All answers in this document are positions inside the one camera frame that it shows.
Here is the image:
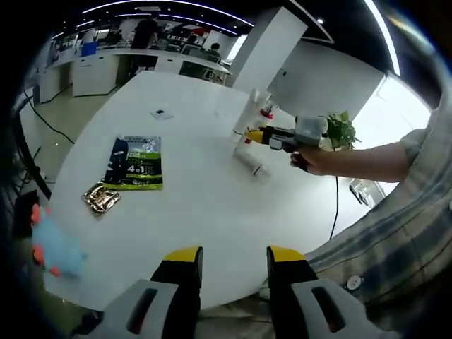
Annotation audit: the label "long ceiling strip light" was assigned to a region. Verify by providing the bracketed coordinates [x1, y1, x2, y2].
[363, 0, 403, 77]

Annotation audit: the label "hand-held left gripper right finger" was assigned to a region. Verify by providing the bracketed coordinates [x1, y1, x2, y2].
[266, 246, 372, 339]

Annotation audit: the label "black white desk gadget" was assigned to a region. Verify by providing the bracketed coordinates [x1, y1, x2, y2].
[348, 177, 377, 206]

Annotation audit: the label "white office desk row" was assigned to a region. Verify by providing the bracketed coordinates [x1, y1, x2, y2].
[37, 47, 234, 104]

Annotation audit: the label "clear-capped white tubes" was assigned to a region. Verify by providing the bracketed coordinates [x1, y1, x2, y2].
[232, 147, 272, 178]

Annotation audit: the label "person's right hand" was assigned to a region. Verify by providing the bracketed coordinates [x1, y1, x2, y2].
[289, 146, 340, 177]

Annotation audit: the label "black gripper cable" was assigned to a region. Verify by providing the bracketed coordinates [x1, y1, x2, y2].
[330, 174, 340, 242]

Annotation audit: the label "black floor cable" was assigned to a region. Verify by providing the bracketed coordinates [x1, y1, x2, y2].
[20, 88, 76, 145]

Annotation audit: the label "green potted plant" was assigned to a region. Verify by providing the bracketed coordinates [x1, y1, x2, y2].
[323, 110, 362, 152]

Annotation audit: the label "gold skincare sachet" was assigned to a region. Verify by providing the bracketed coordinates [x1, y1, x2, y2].
[82, 181, 123, 219]

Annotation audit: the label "tall white skincare tube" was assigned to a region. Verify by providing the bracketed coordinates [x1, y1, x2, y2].
[230, 88, 273, 143]

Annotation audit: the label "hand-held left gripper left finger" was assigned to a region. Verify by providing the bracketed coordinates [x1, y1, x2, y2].
[102, 246, 204, 339]

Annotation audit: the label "green silver skincare sachet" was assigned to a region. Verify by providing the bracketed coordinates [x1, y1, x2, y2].
[105, 135, 165, 192]

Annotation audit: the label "blue plush toy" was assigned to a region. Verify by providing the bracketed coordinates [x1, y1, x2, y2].
[30, 203, 88, 279]

